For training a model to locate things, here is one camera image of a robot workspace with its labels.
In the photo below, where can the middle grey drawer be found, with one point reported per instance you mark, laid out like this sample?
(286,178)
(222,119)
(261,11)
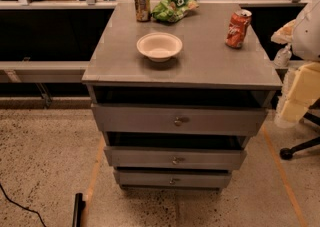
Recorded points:
(173,158)

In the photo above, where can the green rice chip bag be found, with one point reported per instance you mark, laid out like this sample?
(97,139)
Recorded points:
(173,11)

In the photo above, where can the metal railing frame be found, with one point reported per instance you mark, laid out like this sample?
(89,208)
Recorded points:
(46,45)

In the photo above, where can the black office chair base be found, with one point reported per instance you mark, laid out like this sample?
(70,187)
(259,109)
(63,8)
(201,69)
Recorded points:
(287,153)

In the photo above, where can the top grey drawer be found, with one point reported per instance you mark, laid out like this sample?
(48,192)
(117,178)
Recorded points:
(178,120)

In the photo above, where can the grey drawer cabinet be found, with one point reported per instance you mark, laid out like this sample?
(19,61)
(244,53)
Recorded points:
(205,74)

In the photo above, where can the grey drawer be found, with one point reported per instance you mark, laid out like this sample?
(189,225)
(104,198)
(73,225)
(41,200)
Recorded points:
(173,158)
(178,120)
(205,180)

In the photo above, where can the bottom grey drawer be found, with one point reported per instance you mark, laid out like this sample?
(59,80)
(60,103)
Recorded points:
(205,180)

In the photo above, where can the black bar on floor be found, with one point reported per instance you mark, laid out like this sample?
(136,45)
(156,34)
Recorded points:
(79,205)

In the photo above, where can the red soda can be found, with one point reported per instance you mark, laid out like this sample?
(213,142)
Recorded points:
(238,25)

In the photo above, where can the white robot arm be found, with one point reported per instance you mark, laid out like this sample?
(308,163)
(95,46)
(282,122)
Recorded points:
(301,87)

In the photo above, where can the gold drink can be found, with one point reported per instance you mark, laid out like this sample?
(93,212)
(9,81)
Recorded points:
(143,11)

